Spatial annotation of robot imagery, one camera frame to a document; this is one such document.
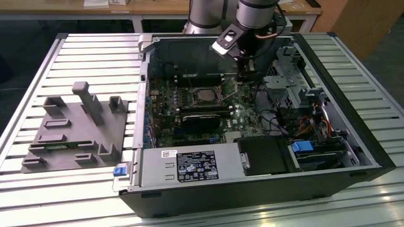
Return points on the black plastic shroud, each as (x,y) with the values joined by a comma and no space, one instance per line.
(264,156)

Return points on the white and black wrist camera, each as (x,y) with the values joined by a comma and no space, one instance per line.
(226,37)

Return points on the green motherboard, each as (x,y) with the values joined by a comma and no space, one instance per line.
(246,118)

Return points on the hard disk in blue carrier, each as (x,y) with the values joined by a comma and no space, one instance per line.
(302,147)

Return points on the white cardboard box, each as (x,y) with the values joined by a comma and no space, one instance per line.
(119,2)
(95,3)

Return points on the grey parts rack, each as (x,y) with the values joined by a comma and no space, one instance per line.
(72,132)

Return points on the small black desk object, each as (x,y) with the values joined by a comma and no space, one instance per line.
(312,2)

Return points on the wooden desk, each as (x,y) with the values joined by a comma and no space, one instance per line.
(47,10)

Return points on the silver metal drive cage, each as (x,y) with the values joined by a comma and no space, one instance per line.
(280,82)

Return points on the silver CPU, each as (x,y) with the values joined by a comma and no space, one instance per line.
(207,94)

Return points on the CPU socket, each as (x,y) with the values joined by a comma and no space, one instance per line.
(194,102)

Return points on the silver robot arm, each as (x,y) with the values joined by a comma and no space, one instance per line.
(206,14)

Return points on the silver power supply with label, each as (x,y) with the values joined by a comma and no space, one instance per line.
(158,170)

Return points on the wooden cabinet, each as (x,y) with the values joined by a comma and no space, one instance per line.
(363,23)

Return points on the black graphics card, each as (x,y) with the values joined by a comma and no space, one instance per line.
(202,121)

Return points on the blue case latch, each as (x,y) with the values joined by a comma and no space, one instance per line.
(119,171)

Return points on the black PC case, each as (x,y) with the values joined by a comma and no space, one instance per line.
(220,201)

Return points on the silver chipset heatsink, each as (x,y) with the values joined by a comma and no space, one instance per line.
(232,137)

